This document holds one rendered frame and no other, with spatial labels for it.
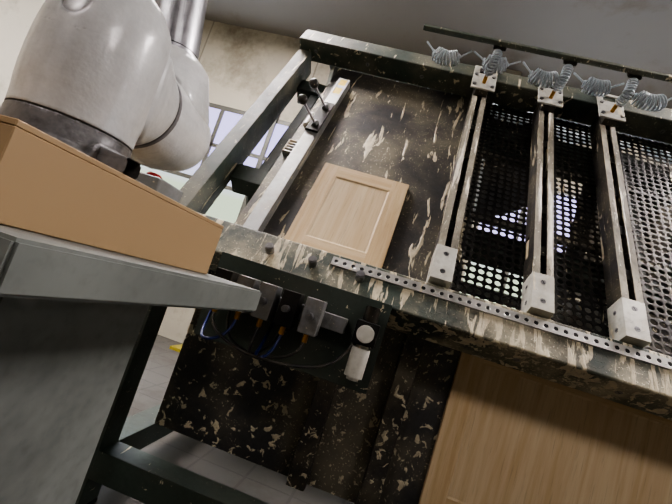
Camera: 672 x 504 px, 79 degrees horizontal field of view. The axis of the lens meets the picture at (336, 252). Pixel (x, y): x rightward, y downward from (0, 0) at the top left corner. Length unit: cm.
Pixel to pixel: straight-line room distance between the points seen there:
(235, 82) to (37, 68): 386
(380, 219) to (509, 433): 76
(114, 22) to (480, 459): 136
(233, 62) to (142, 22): 392
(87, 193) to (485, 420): 124
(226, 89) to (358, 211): 325
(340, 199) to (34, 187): 107
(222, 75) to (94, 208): 411
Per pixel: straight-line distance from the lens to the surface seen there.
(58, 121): 61
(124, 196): 50
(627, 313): 135
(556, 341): 122
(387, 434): 135
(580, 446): 151
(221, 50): 470
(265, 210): 131
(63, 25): 65
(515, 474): 148
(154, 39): 67
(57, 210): 44
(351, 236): 127
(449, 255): 122
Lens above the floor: 77
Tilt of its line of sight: 7 degrees up
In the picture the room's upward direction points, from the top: 18 degrees clockwise
